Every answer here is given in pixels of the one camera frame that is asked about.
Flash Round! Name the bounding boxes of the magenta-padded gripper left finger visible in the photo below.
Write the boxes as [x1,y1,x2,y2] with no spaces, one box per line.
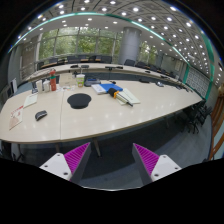
[39,142,92,185]

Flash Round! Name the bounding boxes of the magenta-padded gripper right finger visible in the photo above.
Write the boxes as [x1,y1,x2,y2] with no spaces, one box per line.
[131,142,183,186]

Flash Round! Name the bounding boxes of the black computer mouse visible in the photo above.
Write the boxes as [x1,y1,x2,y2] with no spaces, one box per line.
[34,110,48,122]

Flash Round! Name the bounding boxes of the black mouse pad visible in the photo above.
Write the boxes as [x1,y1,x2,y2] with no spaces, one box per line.
[66,93,92,110]

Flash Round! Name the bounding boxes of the red and white leaflet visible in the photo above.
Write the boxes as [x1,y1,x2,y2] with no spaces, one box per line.
[8,105,24,131]

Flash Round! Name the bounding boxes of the white booklet with red header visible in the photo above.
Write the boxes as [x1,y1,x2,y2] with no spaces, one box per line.
[23,93,39,108]

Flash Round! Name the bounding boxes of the colourful sticker sheet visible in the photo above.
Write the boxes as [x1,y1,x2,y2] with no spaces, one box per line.
[58,85,79,92]

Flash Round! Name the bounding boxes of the red bottle with green band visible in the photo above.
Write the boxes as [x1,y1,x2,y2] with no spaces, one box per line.
[49,68,58,92]

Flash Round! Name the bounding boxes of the cream cardboard box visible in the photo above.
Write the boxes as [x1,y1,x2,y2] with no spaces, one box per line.
[59,73,78,88]

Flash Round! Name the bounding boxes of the green printed cup with straw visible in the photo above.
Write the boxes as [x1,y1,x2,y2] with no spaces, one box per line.
[76,73,86,88]

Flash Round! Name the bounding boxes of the blue and white book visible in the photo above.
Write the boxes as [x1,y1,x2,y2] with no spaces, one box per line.
[91,83,124,95]

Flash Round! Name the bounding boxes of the long curved conference desk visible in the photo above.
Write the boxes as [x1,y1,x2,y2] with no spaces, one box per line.
[26,63,193,91]

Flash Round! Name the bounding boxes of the black office chairs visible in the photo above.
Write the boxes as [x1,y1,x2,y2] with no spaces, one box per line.
[36,54,214,134]

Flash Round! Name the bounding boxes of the round ceiling lights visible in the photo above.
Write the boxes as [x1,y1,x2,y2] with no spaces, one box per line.
[16,0,223,84]

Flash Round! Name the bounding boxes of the black microphone with orange ring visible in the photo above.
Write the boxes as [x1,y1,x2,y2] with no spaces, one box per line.
[107,87,134,108]

